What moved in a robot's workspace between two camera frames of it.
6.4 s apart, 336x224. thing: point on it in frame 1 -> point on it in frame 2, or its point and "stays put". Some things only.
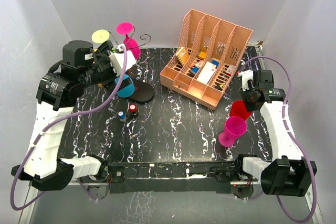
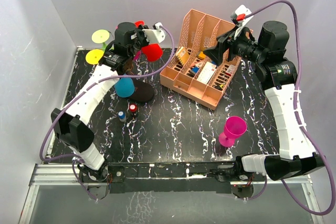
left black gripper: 102,55 -> 140,32
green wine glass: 100,36 stays put
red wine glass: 238,108 -> 153,52
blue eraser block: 195,69 stays put
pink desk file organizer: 207,59 stays put
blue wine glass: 127,87 stays put
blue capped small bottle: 122,116 stays put
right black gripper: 243,94 -> 225,42
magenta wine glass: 234,126 stays put
